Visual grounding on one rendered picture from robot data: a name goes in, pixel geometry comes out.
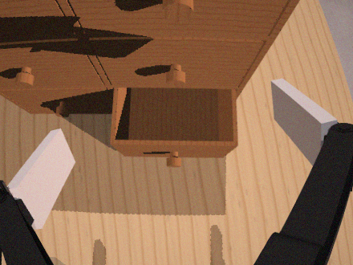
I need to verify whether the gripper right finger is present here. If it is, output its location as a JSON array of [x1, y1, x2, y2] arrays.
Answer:
[[254, 79, 353, 265]]

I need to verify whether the brown wooden drawer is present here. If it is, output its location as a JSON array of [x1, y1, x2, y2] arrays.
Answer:
[[110, 88, 238, 167], [69, 0, 288, 37], [0, 39, 104, 88], [89, 37, 264, 88], [0, 88, 113, 117], [0, 0, 74, 39]]

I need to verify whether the brown wooden chest of drawers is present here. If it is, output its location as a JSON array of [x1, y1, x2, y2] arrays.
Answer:
[[0, 0, 300, 99]]

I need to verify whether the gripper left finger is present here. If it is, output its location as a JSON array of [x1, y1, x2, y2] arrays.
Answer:
[[0, 128, 75, 265]]

